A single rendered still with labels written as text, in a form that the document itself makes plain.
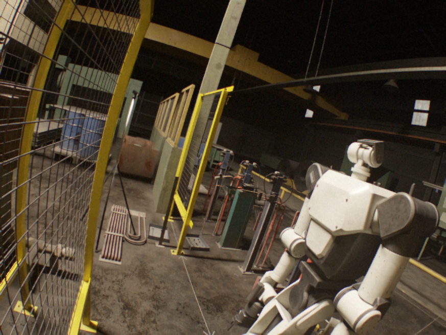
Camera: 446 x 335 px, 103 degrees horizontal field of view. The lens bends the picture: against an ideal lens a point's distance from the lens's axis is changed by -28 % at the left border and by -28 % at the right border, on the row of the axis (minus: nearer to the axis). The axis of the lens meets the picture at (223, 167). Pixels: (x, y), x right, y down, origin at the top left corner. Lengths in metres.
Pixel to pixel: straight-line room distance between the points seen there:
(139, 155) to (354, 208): 4.80
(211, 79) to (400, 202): 3.41
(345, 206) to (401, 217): 0.16
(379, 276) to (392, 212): 0.16
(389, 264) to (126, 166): 4.99
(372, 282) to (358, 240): 0.13
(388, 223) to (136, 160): 4.93
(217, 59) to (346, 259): 3.46
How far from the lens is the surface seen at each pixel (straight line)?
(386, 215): 0.64
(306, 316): 0.84
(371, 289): 0.67
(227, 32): 4.00
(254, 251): 2.76
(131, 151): 5.18
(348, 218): 0.68
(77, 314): 1.33
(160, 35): 14.31
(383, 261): 0.65
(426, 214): 0.66
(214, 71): 3.79
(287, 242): 0.99
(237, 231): 3.23
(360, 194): 0.68
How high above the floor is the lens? 1.37
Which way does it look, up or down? 7 degrees down
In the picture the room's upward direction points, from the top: 17 degrees clockwise
